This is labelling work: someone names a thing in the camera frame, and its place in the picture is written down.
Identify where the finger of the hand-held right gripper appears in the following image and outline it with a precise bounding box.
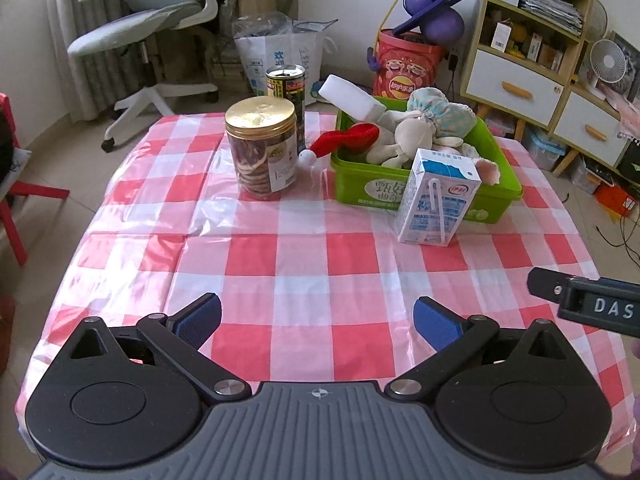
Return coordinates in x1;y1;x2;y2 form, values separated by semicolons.
528;267;567;306

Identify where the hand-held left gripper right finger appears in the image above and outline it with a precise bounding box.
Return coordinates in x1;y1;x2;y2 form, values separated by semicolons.
384;295;572;403

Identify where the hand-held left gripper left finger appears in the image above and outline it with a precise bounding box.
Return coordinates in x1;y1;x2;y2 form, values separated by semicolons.
69;293;252;404

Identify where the green plastic bin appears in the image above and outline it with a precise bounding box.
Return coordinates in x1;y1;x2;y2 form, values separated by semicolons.
330;95;524;226

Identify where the white milk carton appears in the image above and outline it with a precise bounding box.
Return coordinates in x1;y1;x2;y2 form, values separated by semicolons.
397;147;483;247

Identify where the red white checked tablecloth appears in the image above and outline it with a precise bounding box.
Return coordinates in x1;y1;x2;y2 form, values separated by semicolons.
15;110;637;461

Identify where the clear plastic storage box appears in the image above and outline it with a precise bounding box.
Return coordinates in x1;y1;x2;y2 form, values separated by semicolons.
522;125;569;172

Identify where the low wooden drawer cabinet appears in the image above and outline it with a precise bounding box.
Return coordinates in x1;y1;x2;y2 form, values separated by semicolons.
550;80;640;177

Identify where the clear jar with gold lid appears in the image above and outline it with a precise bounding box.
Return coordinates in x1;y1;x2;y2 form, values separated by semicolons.
224;97;299;202

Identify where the beige plush toy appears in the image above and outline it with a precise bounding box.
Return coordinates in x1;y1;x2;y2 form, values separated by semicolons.
365;87;501;183

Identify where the pink cloth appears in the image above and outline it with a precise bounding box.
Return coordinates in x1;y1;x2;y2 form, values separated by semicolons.
597;80;640;137

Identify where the tall wooden shelf cabinet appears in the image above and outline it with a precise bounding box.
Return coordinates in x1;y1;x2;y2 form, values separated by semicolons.
459;0;596;129

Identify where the red santa hat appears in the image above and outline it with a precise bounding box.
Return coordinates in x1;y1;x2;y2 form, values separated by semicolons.
298;122;382;167

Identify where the red chair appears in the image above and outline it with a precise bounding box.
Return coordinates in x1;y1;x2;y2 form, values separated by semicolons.
0;92;71;267

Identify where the white desk fan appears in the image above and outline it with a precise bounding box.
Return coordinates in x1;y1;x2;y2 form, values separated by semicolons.
582;37;629;101

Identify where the white sponge block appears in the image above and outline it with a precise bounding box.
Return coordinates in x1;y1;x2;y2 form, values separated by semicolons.
318;74;386;124

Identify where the metal drink can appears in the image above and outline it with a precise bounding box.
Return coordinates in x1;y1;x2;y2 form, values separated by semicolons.
265;64;307;153

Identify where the small white box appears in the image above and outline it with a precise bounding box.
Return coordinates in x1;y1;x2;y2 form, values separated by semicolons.
491;21;514;52

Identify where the red snack bucket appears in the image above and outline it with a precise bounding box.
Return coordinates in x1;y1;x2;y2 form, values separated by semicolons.
372;27;449;103

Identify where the white paper bag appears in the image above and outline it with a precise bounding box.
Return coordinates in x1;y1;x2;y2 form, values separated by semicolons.
232;10;340;107

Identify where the stack of grey papers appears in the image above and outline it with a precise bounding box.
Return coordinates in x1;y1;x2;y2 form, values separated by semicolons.
519;0;585;37

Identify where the grey white office chair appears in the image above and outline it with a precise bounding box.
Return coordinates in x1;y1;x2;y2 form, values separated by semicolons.
66;0;221;154

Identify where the dark picture frame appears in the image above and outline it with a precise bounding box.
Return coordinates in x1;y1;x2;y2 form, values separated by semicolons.
607;30;640;104

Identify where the purple ball with ring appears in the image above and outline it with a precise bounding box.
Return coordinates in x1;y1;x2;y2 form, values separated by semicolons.
392;0;472;44

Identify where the yellow cord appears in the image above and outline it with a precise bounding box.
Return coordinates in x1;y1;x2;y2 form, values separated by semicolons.
379;0;416;36

